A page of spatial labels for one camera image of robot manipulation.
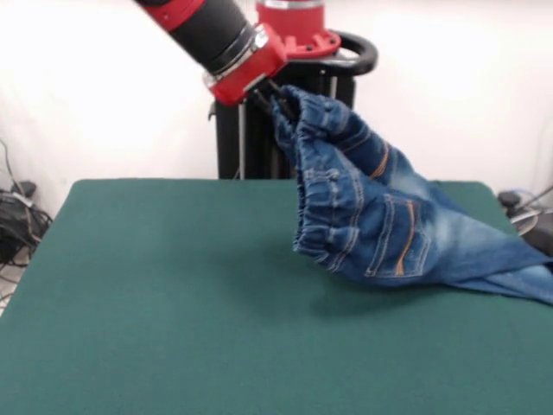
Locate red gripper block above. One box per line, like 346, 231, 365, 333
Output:
209, 23, 301, 122

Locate light blue cable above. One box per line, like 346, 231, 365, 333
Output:
508, 186, 545, 204

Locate dark green table cloth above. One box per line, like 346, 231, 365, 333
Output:
0, 179, 553, 415

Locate black office chair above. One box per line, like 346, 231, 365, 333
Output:
497, 189, 553, 260

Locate blue denim jeans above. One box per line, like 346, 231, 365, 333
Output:
270, 84, 553, 306

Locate black cable tangle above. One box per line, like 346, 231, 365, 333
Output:
0, 137, 54, 271

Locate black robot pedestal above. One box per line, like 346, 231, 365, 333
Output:
206, 29, 380, 181

